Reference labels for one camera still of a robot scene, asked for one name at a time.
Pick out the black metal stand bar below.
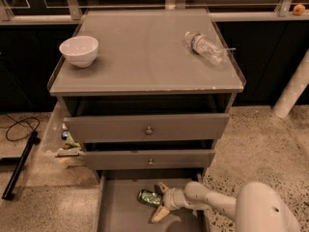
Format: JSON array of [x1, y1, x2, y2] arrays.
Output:
[[2, 130, 41, 200]]

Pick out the grey top drawer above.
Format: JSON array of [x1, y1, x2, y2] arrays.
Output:
[[64, 113, 229, 143]]

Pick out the grey bottom drawer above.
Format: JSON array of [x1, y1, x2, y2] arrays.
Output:
[[94, 176, 211, 232]]

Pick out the metal railing frame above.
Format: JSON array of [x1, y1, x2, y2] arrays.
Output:
[[0, 0, 309, 25]]

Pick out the clear plastic water bottle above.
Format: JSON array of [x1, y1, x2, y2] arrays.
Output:
[[184, 32, 225, 66]]

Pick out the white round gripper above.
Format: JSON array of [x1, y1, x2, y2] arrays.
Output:
[[151, 182, 187, 223]]

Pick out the white cylindrical post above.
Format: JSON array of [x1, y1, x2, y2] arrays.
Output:
[[273, 49, 309, 118]]

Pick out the clear plastic storage bin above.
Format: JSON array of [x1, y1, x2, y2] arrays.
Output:
[[39, 103, 84, 168]]

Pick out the grey middle drawer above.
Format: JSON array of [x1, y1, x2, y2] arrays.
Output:
[[81, 150, 215, 170]]

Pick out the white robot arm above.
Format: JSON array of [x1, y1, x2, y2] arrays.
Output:
[[152, 181, 300, 232]]

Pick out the grey drawer cabinet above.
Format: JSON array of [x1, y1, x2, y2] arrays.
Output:
[[49, 10, 245, 178]]

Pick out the white ceramic bowl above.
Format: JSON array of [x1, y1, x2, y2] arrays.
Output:
[[59, 36, 98, 68]]

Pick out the grey drawer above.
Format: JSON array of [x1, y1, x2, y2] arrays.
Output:
[[94, 176, 211, 232], [64, 113, 229, 143], [81, 150, 215, 170]]

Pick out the black floor cable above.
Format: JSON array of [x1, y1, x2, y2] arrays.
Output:
[[0, 113, 41, 143]]

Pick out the green soda can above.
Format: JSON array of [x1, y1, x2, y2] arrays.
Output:
[[137, 189, 162, 207]]

